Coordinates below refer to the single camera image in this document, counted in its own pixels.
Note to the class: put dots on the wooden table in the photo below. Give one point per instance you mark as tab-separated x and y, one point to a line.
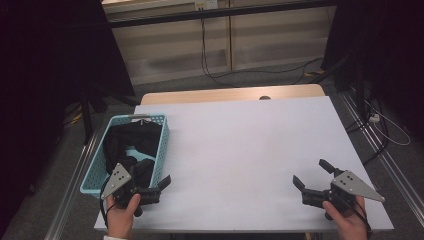
216	95

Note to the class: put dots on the aluminium floor rail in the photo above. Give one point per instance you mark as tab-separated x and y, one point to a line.
71	190
393	170

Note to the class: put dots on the white wall outlet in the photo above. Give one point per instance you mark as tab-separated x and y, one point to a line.
206	4

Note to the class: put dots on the black tripod stand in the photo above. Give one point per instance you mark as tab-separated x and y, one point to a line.
87	116

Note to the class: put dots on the light blue plastic basket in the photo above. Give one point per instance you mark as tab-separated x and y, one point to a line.
96	166

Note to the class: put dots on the person's left hand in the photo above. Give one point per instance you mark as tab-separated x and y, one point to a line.
120	220

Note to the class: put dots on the wide black curtain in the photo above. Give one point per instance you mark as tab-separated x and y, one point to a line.
40	66

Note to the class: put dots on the black horizontal bar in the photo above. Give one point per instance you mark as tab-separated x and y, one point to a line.
216	13

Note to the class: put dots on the white power plug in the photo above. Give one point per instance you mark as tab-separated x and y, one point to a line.
374	118

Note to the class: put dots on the narrow black curtain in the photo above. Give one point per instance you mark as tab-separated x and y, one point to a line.
383	40

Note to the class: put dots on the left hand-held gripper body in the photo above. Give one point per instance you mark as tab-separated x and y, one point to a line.
116	180

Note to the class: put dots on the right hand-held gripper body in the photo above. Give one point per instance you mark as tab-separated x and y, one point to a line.
353	185

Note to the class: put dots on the black metal stand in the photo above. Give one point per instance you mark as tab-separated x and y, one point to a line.
360	93

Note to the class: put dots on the person's right hand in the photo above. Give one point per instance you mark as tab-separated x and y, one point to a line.
346	223

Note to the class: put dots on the yellow floor tape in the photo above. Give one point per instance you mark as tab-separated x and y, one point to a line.
76	118
315	72

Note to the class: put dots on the black pants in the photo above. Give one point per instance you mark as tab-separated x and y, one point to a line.
133	136

